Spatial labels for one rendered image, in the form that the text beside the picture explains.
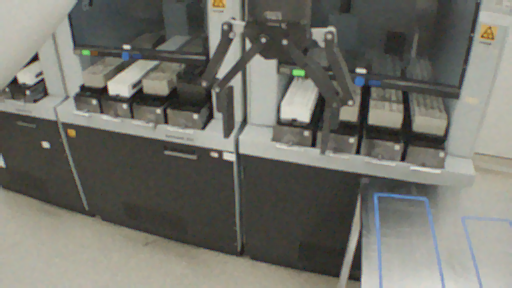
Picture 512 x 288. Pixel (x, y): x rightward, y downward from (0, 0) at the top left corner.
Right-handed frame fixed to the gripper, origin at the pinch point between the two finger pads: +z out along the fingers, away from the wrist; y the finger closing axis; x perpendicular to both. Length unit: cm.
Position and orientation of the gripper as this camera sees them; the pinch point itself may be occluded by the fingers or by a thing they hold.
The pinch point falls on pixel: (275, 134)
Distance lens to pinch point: 53.5
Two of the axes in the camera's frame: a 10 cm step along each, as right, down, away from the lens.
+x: 2.8, -5.2, 8.1
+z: 0.0, 8.4, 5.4
